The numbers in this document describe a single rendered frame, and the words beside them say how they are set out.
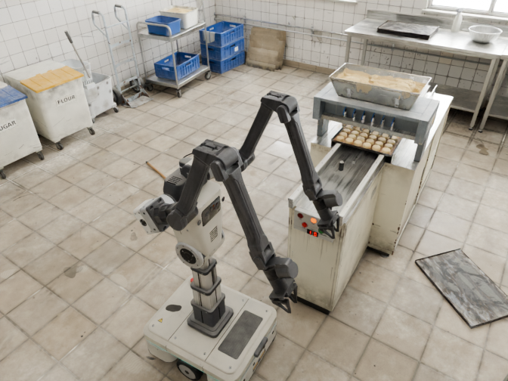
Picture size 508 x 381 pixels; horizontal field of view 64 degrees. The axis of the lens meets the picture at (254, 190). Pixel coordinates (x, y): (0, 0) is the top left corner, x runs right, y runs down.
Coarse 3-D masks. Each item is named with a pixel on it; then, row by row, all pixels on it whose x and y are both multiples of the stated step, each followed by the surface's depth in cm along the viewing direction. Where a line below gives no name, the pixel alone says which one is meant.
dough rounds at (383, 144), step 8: (344, 128) 286; (336, 136) 277; (344, 136) 274; (352, 136) 272; (360, 136) 275; (368, 136) 276; (376, 136) 274; (384, 136) 272; (392, 136) 271; (352, 144) 268; (360, 144) 265; (368, 144) 263; (376, 144) 264; (384, 144) 267; (392, 144) 265; (384, 152) 258
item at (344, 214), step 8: (424, 88) 339; (424, 96) 334; (376, 160) 252; (376, 168) 248; (368, 176) 238; (360, 184) 232; (368, 184) 241; (360, 192) 227; (352, 200) 220; (344, 208) 215; (352, 208) 222; (344, 216) 210
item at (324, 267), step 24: (336, 168) 257; (360, 168) 256; (360, 216) 243; (288, 240) 246; (312, 240) 234; (336, 240) 224; (360, 240) 269; (312, 264) 245; (336, 264) 234; (312, 288) 257; (336, 288) 248
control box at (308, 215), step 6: (300, 210) 224; (306, 210) 224; (294, 216) 228; (306, 216) 223; (312, 216) 220; (318, 216) 220; (294, 222) 230; (300, 222) 228; (306, 222) 225; (312, 222) 222; (300, 228) 230; (306, 228) 228; (312, 228) 225; (318, 228) 222; (312, 234) 227; (318, 234) 225; (324, 234) 223; (330, 234) 220; (330, 240) 223
